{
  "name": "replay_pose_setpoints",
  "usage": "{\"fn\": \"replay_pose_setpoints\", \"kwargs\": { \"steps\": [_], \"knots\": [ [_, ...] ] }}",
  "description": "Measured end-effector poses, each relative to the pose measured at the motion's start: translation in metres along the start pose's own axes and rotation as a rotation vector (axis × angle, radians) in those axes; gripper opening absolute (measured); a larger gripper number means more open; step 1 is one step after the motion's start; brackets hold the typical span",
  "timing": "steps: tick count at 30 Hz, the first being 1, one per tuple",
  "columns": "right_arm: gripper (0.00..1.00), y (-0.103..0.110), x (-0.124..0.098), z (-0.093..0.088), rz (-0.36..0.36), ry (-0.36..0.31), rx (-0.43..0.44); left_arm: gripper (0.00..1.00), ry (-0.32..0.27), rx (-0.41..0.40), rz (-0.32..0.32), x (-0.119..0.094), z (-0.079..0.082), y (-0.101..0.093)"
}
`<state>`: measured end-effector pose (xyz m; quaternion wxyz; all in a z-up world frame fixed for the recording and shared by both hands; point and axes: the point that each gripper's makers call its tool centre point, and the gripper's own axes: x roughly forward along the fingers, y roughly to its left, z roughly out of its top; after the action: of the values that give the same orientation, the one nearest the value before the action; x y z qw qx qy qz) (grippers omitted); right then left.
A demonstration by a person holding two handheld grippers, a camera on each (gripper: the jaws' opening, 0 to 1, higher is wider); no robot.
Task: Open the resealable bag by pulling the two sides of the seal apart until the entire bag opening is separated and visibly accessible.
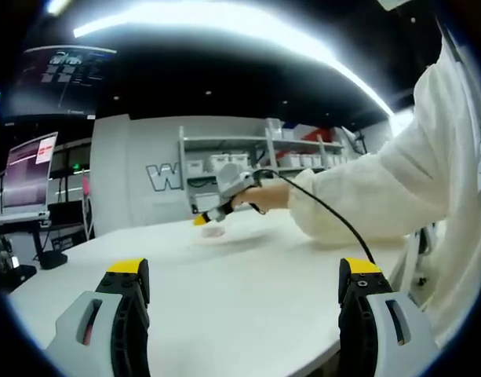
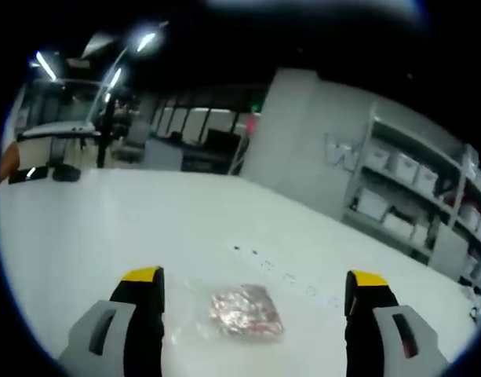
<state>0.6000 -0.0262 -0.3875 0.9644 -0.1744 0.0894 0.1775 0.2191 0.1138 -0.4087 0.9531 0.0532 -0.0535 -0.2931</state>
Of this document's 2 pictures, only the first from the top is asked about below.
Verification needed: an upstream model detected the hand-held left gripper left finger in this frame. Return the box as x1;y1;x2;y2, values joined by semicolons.
47;258;151;377

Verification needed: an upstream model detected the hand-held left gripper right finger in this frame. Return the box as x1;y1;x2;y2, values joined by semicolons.
337;258;439;377

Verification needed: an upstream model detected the clear resealable bag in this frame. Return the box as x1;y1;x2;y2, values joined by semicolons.
192;224;267;247

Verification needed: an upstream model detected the row of white storage bins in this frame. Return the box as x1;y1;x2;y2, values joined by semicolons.
187;152;349;176

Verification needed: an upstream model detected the grey shelf unit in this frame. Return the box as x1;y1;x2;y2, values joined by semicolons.
179;117;369;215

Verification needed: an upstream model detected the black laptop stand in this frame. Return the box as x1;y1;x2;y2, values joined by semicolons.
0;218;71;272

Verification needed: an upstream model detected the black phone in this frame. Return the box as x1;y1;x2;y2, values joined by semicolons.
0;265;38;292

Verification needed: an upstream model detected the black tripod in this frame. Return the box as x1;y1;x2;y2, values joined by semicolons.
352;131;369;156

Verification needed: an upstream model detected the long ceiling light strip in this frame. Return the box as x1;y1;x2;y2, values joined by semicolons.
73;7;396;115

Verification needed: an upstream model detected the silver laptop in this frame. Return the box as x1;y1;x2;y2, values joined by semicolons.
0;131;60;223

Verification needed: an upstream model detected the dark hanging display screen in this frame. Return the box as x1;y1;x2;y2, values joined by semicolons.
0;46;118;118

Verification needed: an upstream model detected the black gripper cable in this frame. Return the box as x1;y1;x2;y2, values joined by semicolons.
255;168;377;265

